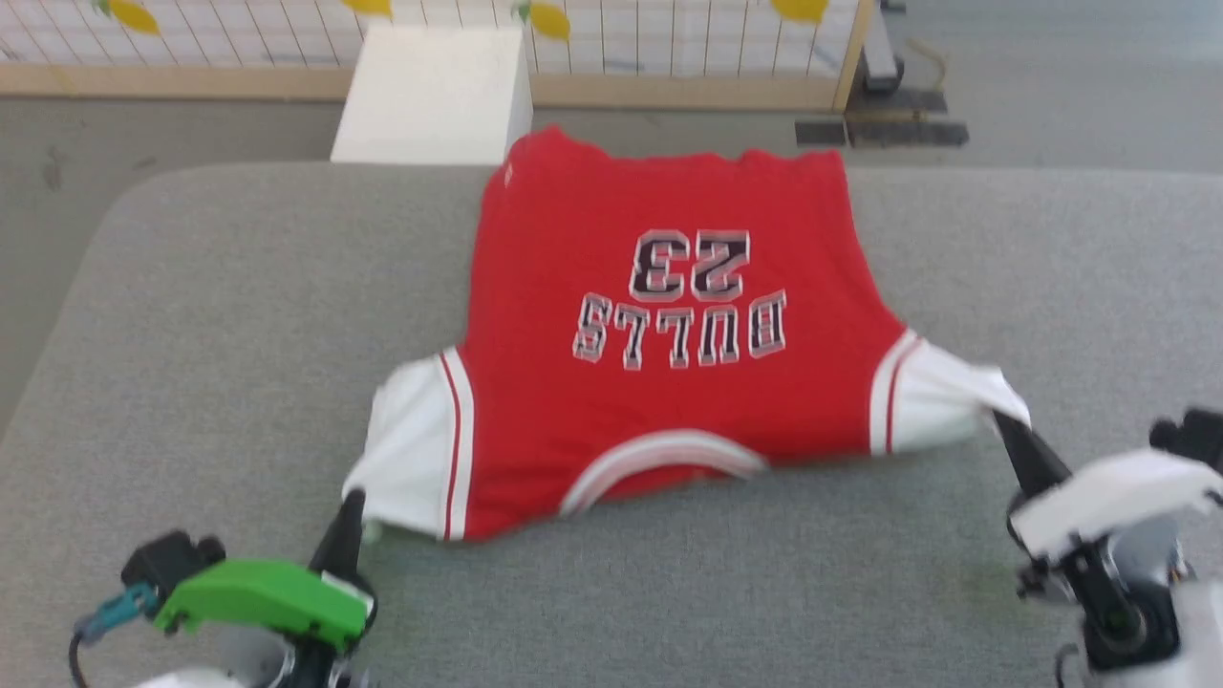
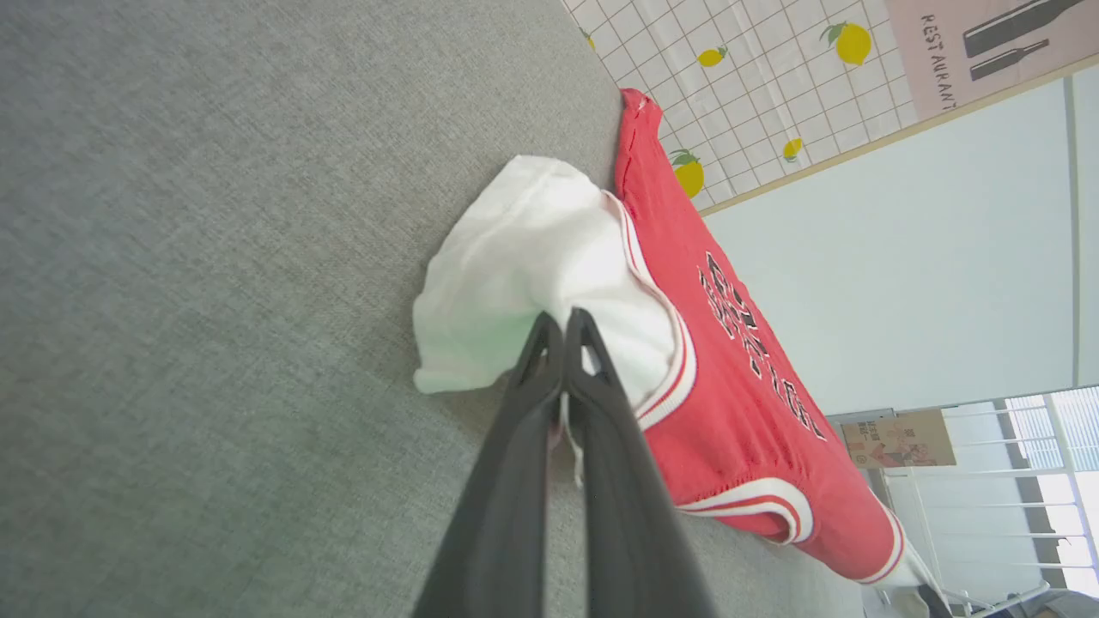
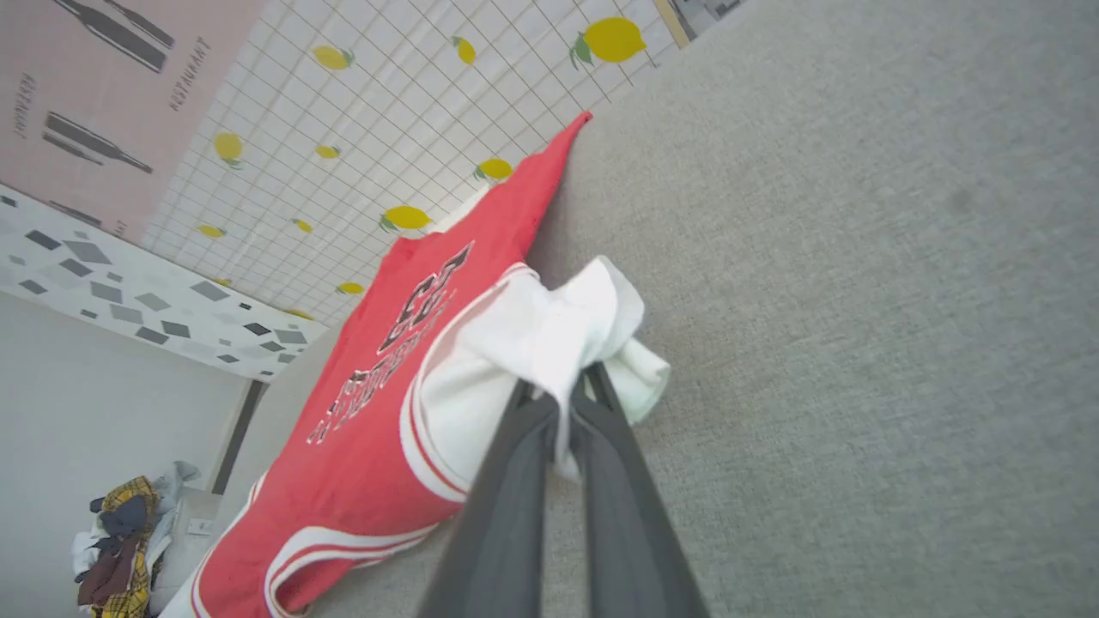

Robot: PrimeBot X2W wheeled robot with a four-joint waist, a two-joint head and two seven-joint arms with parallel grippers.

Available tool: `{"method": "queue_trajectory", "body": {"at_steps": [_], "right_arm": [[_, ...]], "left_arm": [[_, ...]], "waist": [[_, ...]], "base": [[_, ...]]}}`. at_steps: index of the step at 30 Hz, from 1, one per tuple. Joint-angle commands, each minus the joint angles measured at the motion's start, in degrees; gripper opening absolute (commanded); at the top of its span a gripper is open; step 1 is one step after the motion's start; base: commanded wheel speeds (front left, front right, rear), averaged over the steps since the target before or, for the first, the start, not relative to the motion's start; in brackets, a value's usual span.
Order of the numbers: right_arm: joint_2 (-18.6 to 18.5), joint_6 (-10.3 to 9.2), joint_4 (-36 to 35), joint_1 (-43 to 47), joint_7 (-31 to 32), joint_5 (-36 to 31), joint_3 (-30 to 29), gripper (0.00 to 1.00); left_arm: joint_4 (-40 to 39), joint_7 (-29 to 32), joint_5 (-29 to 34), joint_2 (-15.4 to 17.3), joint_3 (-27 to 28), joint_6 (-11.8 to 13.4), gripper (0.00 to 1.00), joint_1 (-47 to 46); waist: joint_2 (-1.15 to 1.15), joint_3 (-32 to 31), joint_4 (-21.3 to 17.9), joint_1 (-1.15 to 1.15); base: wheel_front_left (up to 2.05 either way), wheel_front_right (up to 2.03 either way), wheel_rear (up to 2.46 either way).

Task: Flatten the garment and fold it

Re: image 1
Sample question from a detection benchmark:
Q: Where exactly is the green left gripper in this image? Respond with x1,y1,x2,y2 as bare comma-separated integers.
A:
153,489,378,688

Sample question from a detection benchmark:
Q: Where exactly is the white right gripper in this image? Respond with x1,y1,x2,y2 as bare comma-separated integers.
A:
992,409,1223,565

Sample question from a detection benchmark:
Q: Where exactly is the red white basketball jersey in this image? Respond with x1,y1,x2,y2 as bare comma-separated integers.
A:
342,124,1033,544

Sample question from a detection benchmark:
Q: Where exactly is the large black floor mat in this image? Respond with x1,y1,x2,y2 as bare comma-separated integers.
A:
848,88,969,147

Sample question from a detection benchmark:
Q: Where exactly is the grey metal panel stand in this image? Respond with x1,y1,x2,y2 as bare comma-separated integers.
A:
860,0,907,95

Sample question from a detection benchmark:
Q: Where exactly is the white box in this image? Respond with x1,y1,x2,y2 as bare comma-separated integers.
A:
330,24,534,165

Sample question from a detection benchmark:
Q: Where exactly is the lemon print grid panel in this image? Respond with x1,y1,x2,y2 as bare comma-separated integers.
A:
0,0,875,114

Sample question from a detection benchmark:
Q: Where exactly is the left arm cable teal plug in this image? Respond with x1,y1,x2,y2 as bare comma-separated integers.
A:
69,585,159,688

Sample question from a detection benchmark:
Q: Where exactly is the yellow floor cable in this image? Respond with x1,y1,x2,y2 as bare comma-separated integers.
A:
908,38,949,92

